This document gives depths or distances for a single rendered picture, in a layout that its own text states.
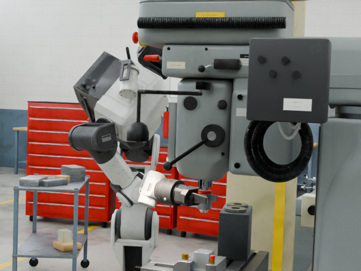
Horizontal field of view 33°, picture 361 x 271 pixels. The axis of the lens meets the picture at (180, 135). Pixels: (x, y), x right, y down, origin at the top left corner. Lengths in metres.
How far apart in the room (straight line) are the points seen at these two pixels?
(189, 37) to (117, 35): 10.12
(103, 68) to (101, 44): 9.72
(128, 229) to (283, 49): 1.33
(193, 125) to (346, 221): 0.54
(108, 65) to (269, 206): 1.69
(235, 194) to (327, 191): 2.03
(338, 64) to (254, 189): 2.02
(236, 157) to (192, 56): 0.33
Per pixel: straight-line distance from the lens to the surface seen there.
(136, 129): 1.94
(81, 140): 2.26
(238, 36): 1.84
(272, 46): 1.57
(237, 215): 2.47
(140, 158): 2.66
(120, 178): 2.34
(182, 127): 1.91
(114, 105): 2.29
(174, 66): 1.89
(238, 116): 1.84
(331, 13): 11.05
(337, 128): 1.75
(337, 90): 1.81
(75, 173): 5.22
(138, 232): 2.64
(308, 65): 1.55
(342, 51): 1.81
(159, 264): 2.16
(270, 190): 3.72
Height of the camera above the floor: 1.57
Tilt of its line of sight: 4 degrees down
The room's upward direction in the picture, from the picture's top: 2 degrees clockwise
